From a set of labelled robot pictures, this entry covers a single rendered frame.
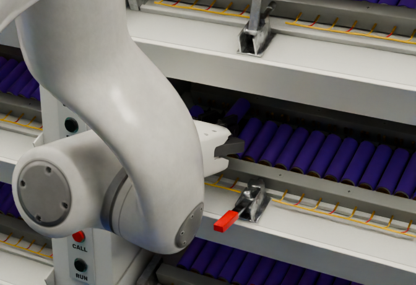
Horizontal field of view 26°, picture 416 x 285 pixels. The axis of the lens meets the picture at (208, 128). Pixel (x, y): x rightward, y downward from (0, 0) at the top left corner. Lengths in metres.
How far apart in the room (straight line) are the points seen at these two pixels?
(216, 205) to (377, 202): 0.18
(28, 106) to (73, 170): 0.44
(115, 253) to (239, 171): 0.21
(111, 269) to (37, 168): 0.37
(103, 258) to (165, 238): 0.36
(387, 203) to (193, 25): 0.28
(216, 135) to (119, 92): 0.25
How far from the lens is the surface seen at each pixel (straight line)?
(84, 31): 0.69
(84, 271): 1.17
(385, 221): 0.98
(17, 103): 1.22
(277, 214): 1.01
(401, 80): 0.88
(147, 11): 1.03
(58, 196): 0.79
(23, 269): 1.29
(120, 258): 1.15
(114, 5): 0.70
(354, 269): 0.98
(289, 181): 1.01
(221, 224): 0.95
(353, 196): 0.98
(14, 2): 0.41
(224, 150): 0.97
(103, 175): 0.80
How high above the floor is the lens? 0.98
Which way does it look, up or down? 23 degrees down
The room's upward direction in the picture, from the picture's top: straight up
